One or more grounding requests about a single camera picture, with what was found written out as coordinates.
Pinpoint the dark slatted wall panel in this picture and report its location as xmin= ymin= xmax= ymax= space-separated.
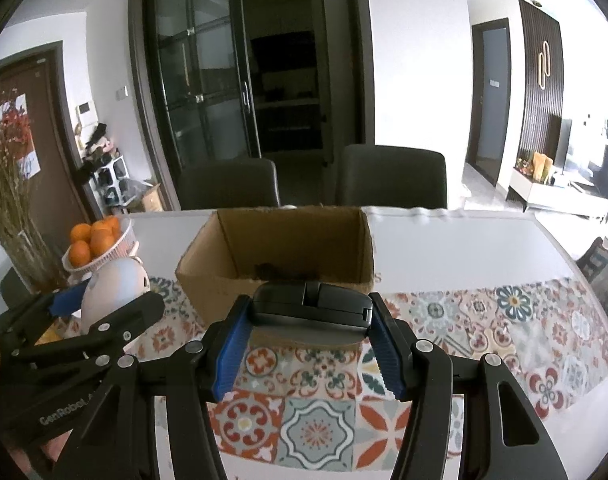
xmin=518 ymin=0 xmax=564 ymax=166

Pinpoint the dark interior door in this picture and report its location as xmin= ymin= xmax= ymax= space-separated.
xmin=471 ymin=17 xmax=512 ymax=186

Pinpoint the white egg-shaped lamp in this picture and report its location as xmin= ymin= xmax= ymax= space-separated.
xmin=80 ymin=256 xmax=150 ymax=333

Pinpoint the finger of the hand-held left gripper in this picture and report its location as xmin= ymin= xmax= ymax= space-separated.
xmin=0 ymin=280 xmax=92 ymax=346
xmin=11 ymin=290 xmax=165 ymax=376

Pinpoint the dark upholstered dining chair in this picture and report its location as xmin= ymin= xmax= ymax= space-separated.
xmin=176 ymin=157 xmax=281 ymax=211
xmin=335 ymin=144 xmax=449 ymax=209

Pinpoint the brown cardboard box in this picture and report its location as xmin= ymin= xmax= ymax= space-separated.
xmin=175 ymin=206 xmax=375 ymax=351

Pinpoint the patterned tile-print table mat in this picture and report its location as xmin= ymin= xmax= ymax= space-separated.
xmin=49 ymin=260 xmax=608 ymax=480

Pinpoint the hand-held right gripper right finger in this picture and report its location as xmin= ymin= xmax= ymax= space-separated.
xmin=368 ymin=291 xmax=557 ymax=480

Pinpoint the brown wooden door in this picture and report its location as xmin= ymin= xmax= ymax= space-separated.
xmin=0 ymin=40 xmax=105 ymax=241

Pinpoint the pile of oranges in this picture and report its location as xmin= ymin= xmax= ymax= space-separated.
xmin=67 ymin=216 xmax=122 ymax=268

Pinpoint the white shoe rack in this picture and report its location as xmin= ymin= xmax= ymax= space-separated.
xmin=76 ymin=122 xmax=130 ymax=216

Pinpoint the black framed glass door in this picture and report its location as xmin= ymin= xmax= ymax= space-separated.
xmin=129 ymin=0 xmax=262 ymax=211

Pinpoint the black computer mouse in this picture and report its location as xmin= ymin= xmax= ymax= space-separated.
xmin=251 ymin=281 xmax=375 ymax=333

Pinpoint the patterned seat cushion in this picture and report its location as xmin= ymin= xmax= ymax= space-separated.
xmin=576 ymin=237 xmax=608 ymax=331

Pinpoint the person's left hand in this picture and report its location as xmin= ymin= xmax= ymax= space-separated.
xmin=14 ymin=435 xmax=80 ymax=480

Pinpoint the yellow ornament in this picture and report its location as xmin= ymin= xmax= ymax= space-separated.
xmin=531 ymin=151 xmax=554 ymax=181

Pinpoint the white table cover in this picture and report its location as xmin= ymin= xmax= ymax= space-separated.
xmin=0 ymin=205 xmax=579 ymax=311

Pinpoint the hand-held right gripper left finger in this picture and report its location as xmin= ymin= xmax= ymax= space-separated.
xmin=51 ymin=294 xmax=255 ymax=480

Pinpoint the small brown carton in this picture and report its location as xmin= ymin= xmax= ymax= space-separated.
xmin=134 ymin=182 xmax=165 ymax=213

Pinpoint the white low tv cabinet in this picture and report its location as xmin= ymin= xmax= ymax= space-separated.
xmin=506 ymin=165 xmax=608 ymax=221

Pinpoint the dried flower bunch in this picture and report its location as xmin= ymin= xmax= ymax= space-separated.
xmin=0 ymin=90 xmax=70 ymax=293

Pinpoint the white slatted fruit basket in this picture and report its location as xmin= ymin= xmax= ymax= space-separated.
xmin=61 ymin=217 xmax=141 ymax=275

